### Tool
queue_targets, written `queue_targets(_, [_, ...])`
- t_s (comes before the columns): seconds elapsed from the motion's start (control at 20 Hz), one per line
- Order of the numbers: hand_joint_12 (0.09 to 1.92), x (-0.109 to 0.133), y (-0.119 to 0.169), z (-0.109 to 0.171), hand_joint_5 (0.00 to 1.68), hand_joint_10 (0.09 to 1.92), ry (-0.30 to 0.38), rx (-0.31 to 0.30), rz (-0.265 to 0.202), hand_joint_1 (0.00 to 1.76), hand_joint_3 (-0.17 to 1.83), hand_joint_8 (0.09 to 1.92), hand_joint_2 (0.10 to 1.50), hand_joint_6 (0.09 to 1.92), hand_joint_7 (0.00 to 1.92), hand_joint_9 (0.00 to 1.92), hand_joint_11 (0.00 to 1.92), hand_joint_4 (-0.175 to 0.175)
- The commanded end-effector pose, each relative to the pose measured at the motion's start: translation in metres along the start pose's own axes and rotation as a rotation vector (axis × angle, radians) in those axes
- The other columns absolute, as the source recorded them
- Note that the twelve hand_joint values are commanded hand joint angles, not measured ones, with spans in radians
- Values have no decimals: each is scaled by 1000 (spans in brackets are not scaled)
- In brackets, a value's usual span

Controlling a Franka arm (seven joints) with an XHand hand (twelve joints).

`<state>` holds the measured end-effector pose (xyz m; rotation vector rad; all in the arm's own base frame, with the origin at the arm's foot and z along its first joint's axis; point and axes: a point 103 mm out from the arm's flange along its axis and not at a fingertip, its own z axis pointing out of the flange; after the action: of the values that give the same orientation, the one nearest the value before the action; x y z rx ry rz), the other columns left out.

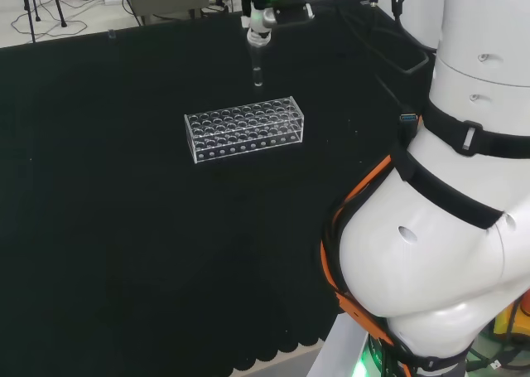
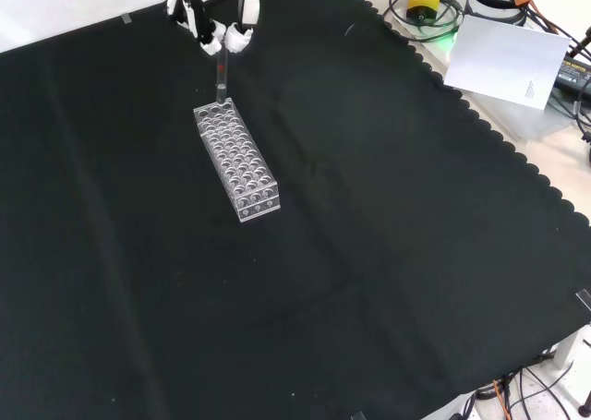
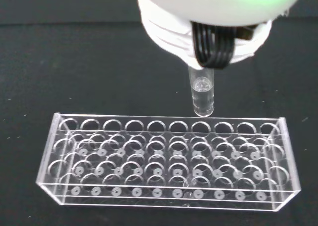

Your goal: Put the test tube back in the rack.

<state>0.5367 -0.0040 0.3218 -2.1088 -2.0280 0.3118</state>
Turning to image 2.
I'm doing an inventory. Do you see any black cable loop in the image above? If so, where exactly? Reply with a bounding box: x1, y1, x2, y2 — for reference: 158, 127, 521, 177
388, 0, 465, 43

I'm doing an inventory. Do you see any orange floor cable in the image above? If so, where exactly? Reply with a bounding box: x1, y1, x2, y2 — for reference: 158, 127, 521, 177
490, 377, 511, 420

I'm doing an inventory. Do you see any black power adapter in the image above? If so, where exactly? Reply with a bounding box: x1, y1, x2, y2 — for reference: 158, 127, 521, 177
552, 54, 591, 99

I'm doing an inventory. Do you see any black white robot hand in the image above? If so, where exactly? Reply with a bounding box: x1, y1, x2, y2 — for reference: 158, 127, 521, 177
165, 0, 262, 56

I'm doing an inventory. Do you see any black bench cloth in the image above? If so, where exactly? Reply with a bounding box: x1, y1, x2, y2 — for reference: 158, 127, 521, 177
0, 0, 591, 420

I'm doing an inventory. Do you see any white support post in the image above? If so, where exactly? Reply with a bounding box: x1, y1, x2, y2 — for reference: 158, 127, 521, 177
551, 321, 591, 371

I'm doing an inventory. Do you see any black floor cable bundle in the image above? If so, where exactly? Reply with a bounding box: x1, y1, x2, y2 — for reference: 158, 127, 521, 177
454, 353, 591, 420

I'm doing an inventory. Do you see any clear plastic test tube rack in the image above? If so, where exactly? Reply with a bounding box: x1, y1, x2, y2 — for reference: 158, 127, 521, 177
192, 97, 283, 224

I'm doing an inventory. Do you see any clear glass test tube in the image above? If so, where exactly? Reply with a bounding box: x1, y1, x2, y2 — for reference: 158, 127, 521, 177
215, 44, 229, 106

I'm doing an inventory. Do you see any pale board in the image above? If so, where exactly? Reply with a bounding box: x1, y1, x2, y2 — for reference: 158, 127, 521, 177
442, 14, 573, 113

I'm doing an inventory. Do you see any yellow stop button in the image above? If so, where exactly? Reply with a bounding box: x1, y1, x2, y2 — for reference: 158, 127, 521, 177
407, 0, 440, 25

